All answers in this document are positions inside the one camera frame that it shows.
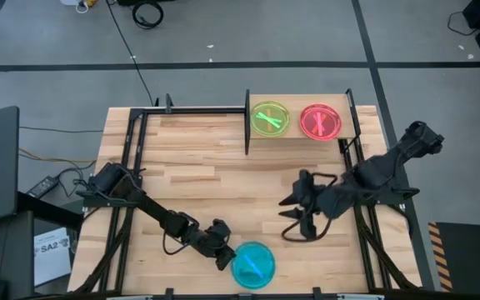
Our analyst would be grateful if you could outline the black left wrist camera cable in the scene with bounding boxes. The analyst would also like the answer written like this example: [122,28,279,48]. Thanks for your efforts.
[162,230,192,257]

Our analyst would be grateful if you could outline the white cable with yellow plug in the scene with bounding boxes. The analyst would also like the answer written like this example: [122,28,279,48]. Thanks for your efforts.
[60,0,98,13]

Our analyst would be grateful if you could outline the long thin black cable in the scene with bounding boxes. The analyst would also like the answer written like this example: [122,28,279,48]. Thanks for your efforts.
[105,0,156,108]

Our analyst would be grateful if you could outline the coiled black cable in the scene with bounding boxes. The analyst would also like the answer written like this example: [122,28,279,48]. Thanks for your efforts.
[130,1,165,30]

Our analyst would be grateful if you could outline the black power adapter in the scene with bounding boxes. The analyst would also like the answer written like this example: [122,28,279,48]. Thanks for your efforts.
[26,175,61,199]

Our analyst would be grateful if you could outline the black mat with hazard stripes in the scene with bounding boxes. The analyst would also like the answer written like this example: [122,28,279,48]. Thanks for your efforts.
[427,221,480,300]

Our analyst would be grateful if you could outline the wooden shelf with black sides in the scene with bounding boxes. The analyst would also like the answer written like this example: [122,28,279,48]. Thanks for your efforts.
[243,87,360,156]

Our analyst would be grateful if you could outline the translucent blue plastic plate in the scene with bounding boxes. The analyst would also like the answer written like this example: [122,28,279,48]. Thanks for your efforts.
[230,240,277,290]

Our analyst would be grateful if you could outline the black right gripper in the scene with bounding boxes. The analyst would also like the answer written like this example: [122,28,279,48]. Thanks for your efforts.
[278,168,338,243]

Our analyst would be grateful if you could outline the black aluminium table frame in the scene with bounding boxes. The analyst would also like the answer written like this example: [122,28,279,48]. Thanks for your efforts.
[72,94,423,300]

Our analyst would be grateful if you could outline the white SA2 printed sheet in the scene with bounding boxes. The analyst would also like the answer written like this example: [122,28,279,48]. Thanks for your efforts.
[33,227,73,288]

